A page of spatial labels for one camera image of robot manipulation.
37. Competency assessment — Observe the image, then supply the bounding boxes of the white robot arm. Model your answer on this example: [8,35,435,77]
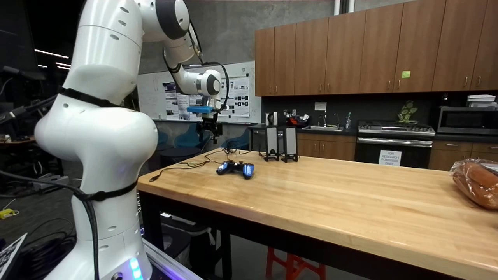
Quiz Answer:
[35,0,222,280]

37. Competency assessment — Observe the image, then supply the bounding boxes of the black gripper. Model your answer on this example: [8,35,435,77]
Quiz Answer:
[197,114,223,146]

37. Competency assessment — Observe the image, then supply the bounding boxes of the bagged bread loaf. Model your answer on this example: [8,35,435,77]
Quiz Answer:
[450,158,498,211]

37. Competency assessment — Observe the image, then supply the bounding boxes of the brown kitchen cabinets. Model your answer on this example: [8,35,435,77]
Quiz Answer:
[298,132,498,169]
[256,0,498,96]

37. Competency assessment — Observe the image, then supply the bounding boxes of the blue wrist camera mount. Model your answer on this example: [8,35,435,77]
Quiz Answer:
[187,105,214,114]

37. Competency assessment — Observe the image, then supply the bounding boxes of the black usb cable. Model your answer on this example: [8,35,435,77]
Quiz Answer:
[150,146,243,183]

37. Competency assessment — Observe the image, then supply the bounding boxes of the brown upper kitchen cabinets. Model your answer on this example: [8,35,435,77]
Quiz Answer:
[256,0,498,96]

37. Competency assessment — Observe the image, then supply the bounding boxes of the orange stool under table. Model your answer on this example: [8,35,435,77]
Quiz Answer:
[265,247,328,280]

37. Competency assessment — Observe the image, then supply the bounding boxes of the kitchen sink with faucet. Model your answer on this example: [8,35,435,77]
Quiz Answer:
[306,111,343,132]

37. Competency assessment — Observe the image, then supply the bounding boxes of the white wall poster board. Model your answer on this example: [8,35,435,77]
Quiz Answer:
[138,60,262,124]

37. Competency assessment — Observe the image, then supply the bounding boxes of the stainless steel oven range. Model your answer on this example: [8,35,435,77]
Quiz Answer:
[356,121,436,167]

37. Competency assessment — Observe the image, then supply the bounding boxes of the black microwave oven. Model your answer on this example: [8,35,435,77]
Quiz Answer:
[438,105,498,135]

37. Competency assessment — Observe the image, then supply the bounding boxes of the right black stand panel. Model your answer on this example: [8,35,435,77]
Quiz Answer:
[284,125,299,161]

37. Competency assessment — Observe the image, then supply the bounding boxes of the green connector cable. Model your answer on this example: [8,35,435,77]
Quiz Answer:
[181,149,231,170]

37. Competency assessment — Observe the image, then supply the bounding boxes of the green potted plant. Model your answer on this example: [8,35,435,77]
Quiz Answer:
[399,100,418,124]

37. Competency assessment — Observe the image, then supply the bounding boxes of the blue black game controller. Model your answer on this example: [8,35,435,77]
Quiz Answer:
[217,160,256,178]

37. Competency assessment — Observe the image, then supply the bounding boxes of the brown lower kitchen cabinets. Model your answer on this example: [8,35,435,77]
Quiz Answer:
[298,132,498,169]

